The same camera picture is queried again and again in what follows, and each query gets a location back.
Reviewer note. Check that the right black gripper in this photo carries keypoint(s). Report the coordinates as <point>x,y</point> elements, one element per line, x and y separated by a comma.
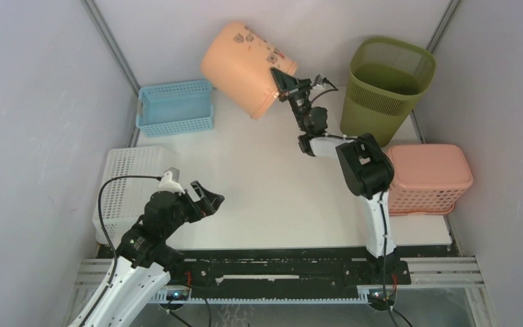
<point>285,83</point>

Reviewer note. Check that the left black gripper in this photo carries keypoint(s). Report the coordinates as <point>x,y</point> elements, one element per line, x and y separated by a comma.
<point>208,203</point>

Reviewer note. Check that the green mesh waste bin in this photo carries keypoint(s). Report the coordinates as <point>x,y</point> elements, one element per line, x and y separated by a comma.
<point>387,78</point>

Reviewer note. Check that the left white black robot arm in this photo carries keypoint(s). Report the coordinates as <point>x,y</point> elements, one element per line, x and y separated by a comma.
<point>143,261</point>

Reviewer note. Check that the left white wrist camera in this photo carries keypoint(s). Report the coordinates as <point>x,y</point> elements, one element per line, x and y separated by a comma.
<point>169,181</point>

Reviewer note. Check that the orange round bin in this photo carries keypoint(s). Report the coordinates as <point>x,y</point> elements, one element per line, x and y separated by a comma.
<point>238,63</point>

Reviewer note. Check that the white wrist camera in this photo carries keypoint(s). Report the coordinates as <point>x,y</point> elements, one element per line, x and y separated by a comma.
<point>169,181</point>
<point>320,82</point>

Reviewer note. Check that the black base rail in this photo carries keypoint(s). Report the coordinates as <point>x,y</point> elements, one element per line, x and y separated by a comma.
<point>288,272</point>

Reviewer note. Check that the white plastic basket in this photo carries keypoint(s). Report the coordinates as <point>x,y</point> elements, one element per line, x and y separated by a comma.
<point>123,201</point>

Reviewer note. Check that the white cable duct strip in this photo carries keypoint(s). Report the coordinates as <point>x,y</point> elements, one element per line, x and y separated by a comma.
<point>179,296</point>

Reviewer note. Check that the pink plastic basket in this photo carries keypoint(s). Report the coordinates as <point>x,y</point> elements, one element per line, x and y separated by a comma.
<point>428,178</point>

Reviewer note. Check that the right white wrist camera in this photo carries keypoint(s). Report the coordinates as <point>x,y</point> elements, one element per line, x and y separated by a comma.
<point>320,82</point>

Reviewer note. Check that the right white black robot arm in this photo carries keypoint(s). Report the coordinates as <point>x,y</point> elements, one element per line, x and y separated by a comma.
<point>367,170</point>

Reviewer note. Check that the blue plastic basket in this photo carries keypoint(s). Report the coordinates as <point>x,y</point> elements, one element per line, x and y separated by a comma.
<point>175,108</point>

